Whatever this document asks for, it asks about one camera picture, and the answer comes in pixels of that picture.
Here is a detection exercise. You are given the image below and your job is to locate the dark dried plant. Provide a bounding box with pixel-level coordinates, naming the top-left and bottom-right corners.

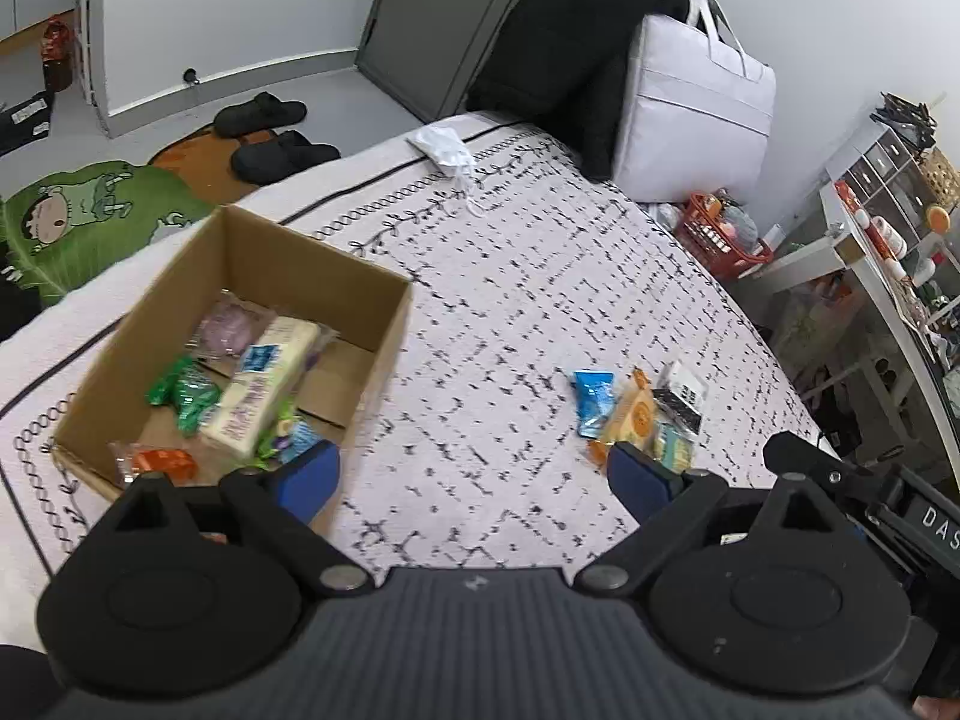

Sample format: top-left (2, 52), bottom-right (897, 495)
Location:
top-left (870, 92), bottom-right (938, 148)

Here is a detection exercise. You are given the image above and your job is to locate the light purple laptop bag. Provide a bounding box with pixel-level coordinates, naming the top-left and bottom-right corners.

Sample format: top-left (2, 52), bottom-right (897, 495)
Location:
top-left (613, 0), bottom-right (778, 203)

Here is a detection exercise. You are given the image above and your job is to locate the green cartoon floor mat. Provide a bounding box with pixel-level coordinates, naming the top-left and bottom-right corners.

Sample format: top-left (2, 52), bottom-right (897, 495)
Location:
top-left (0, 159), bottom-right (218, 310)

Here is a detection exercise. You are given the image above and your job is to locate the red plastic basket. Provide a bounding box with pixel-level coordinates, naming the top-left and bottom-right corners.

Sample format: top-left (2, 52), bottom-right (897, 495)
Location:
top-left (673, 193), bottom-right (773, 278)

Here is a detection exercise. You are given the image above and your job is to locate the white desk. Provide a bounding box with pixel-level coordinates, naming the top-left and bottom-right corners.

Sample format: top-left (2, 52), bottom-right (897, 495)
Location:
top-left (731, 180), bottom-right (960, 466)

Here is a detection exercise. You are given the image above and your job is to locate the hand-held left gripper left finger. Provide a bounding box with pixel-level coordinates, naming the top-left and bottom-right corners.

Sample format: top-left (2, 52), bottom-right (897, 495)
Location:
top-left (94, 439), bottom-right (374, 595)

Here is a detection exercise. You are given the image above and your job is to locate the white face mask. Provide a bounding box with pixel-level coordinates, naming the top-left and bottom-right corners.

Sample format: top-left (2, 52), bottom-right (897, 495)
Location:
top-left (406, 125), bottom-right (482, 215)

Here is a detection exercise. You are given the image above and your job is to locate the light green snack packet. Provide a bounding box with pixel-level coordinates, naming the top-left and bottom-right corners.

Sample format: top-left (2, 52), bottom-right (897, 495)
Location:
top-left (651, 424), bottom-right (695, 476)

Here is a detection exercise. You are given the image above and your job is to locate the red orange snack packet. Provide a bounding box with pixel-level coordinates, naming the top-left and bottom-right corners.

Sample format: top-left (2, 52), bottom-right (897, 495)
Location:
top-left (109, 441), bottom-right (198, 483)

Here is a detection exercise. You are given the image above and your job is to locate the wicker basket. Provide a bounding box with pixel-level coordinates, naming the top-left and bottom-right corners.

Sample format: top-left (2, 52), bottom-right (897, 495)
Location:
top-left (919, 146), bottom-right (960, 208)

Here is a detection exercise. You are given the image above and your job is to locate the grey door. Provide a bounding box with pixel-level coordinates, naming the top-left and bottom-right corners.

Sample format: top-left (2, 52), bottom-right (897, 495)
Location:
top-left (358, 0), bottom-right (572, 124)

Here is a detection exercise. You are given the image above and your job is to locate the orange yellow snack packet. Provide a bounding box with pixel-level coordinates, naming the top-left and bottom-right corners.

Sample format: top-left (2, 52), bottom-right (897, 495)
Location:
top-left (600, 367), bottom-right (661, 446)

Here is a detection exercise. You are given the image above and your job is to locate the blue green snack packet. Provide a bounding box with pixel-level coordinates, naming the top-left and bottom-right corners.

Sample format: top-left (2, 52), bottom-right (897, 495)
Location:
top-left (255, 401), bottom-right (328, 466)

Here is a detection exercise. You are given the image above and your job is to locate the black white snack packet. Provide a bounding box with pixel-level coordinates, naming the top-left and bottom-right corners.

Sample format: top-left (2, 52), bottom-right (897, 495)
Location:
top-left (651, 360), bottom-right (710, 433)

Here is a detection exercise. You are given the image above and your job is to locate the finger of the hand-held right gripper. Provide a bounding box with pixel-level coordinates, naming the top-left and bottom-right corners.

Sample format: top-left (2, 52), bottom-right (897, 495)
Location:
top-left (763, 431), bottom-right (882, 497)

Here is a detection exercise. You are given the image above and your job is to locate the orange floor mat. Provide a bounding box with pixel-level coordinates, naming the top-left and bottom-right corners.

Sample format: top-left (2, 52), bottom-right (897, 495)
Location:
top-left (146, 124), bottom-right (283, 175)

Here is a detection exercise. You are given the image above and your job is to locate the black jacket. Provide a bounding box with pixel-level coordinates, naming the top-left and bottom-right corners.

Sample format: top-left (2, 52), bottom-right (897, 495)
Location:
top-left (466, 0), bottom-right (700, 183)

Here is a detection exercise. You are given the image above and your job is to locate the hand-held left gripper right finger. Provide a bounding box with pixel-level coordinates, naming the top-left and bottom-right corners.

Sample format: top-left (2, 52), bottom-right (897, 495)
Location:
top-left (574, 441), bottom-right (863, 593)

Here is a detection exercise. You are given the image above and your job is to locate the brown cardboard box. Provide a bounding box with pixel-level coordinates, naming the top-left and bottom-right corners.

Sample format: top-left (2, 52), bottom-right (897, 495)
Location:
top-left (51, 204), bottom-right (415, 541)

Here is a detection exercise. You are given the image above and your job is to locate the pink translucent snack bag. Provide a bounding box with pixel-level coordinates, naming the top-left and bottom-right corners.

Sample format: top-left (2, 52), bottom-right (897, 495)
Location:
top-left (187, 296), bottom-right (275, 358)

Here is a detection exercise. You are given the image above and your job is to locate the white black-patterned bed blanket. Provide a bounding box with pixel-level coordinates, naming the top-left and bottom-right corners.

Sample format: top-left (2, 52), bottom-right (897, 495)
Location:
top-left (0, 111), bottom-right (826, 572)

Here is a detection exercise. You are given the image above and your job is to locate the large cream snack packet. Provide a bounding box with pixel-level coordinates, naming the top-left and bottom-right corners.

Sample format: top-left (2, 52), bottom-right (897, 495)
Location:
top-left (199, 315), bottom-right (338, 461)

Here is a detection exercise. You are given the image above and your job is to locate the grey drawer organizer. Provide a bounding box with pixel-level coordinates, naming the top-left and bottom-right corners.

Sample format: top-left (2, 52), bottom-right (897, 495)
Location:
top-left (832, 124), bottom-right (938, 205)

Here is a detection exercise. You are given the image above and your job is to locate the black slipper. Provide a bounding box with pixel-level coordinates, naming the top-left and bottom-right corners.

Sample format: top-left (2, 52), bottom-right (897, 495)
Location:
top-left (214, 91), bottom-right (308, 139)
top-left (231, 130), bottom-right (342, 185)

